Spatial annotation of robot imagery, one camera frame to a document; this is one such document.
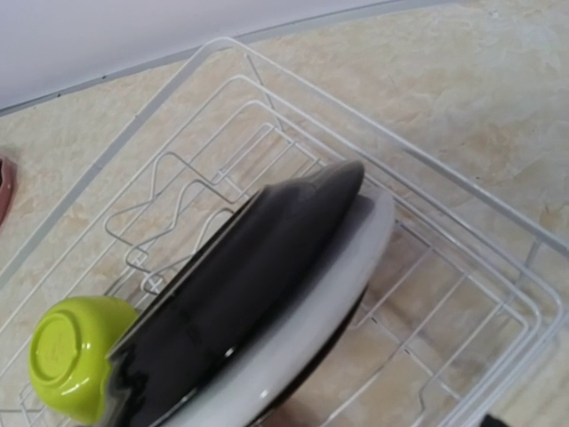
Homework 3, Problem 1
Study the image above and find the white wire dish rack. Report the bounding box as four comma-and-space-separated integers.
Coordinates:
1, 39, 568, 426

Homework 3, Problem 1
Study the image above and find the white red teal plate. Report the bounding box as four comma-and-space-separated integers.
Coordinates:
165, 188, 395, 426

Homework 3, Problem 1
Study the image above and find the black rimmed plate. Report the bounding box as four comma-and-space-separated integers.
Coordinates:
100, 161, 365, 426

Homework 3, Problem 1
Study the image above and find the pink polka dot plate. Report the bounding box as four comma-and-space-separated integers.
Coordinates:
0, 156, 17, 223

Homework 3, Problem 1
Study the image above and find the lime green bowl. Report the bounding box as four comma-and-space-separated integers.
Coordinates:
28, 296, 138, 425

